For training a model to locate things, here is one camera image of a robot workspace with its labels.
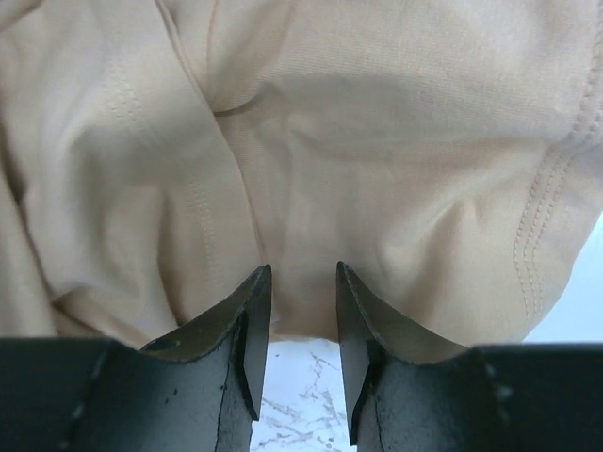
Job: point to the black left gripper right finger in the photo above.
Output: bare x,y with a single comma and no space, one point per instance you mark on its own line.
409,389

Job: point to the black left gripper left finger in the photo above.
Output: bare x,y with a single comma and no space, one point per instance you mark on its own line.
197,388

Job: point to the tan beige t shirt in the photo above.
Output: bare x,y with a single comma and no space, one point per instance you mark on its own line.
154,153

